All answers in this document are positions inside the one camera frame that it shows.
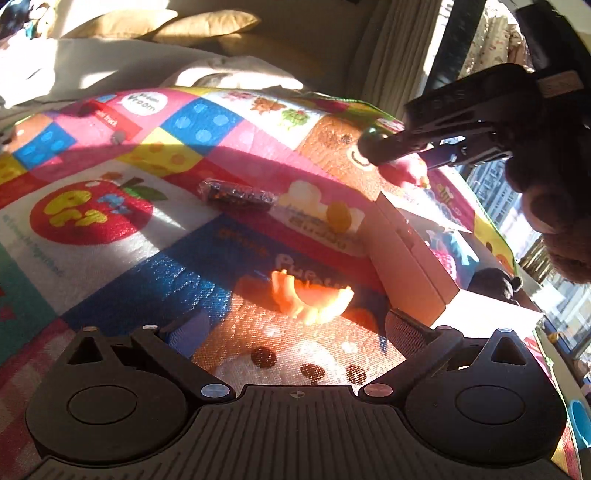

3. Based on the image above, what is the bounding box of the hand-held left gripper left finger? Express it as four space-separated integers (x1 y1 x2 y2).
68 307 236 403

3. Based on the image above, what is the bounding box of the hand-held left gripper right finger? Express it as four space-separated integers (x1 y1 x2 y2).
358 308 532 403

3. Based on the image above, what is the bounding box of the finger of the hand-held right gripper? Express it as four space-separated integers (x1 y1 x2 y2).
426 135 511 169
358 121 498 164

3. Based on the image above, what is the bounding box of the white cardboard box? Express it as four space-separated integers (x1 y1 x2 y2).
369 191 546 334

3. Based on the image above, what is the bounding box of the pink plastic basket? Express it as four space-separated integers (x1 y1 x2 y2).
431 247 459 280

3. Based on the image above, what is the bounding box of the grey plush toy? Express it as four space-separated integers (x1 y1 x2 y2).
471 268 523 306

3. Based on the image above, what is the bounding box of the orange hair claw clip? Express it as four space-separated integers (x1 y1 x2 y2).
270 269 356 325

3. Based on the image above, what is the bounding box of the dark snack packet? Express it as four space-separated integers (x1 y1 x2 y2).
198 178 278 213

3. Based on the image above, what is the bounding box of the person's right hand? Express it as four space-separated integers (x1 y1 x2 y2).
505 138 591 284

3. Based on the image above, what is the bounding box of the floral hanging cloth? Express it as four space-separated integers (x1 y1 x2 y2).
462 13 528 75

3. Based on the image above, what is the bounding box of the beige curtain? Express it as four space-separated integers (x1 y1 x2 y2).
351 0 445 103

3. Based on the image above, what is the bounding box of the white quilt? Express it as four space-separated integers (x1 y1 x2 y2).
171 58 305 91

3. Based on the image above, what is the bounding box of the colourful printed play mat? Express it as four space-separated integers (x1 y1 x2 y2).
0 85 583 480

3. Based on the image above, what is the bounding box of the blue plastic container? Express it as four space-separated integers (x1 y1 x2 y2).
570 399 591 449

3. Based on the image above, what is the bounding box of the yellow pillow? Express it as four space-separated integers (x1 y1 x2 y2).
60 8 179 40
152 10 262 47

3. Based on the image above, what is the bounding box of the white sofa cover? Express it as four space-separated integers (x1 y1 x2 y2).
0 37 222 112

